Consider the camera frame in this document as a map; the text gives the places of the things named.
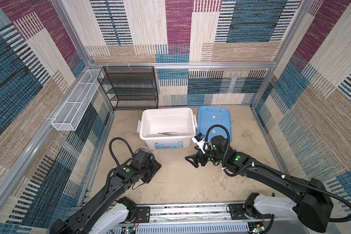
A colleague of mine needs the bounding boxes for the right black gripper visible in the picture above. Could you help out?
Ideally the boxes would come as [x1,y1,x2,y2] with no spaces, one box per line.
[185,144,225,169]

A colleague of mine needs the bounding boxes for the metal tweezers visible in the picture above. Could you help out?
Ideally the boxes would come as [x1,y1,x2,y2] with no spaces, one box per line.
[158,132,178,136]

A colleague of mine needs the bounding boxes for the white plastic bin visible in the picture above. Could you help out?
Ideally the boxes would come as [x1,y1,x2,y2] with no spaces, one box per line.
[137,107,198,150]

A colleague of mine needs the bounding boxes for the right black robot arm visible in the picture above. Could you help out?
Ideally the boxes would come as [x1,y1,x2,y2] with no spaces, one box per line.
[185,133,351,233]

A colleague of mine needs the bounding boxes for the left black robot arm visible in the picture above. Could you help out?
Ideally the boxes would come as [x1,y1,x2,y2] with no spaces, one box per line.
[50,148,161,234]

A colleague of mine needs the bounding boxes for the blue plastic lid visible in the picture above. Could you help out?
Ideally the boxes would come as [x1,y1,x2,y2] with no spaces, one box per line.
[197,106,233,143]

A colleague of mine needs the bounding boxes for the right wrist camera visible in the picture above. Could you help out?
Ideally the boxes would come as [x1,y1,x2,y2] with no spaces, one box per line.
[192,133,209,154]

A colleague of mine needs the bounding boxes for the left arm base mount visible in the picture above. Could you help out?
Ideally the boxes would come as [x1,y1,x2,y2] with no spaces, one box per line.
[121,206,151,224]

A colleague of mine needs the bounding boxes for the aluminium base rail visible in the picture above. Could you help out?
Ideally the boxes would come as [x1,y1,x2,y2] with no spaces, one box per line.
[67,200,311,234]

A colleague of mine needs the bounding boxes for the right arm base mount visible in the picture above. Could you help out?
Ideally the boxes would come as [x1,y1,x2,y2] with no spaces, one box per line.
[226,203,264,220]

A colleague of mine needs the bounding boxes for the black wire shelf rack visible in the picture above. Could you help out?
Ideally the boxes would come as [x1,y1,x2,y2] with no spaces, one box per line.
[97,66,159,111]

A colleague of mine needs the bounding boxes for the white wire wall basket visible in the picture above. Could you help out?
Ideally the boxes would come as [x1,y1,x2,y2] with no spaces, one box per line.
[51,69,100,131]

